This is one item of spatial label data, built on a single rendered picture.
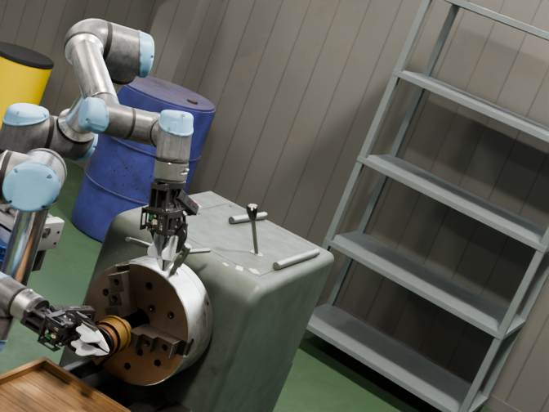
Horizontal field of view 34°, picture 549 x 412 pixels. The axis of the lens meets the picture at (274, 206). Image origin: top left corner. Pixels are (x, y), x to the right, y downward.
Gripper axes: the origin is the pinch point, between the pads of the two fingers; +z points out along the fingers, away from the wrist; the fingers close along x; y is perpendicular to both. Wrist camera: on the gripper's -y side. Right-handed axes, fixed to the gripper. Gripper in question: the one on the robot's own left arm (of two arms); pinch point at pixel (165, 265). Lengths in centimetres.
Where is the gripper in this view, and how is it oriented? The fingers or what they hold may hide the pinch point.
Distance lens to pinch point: 205.5
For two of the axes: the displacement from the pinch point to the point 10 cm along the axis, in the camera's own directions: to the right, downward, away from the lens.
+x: 9.0, 1.9, -3.9
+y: -4.1, 1.1, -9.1
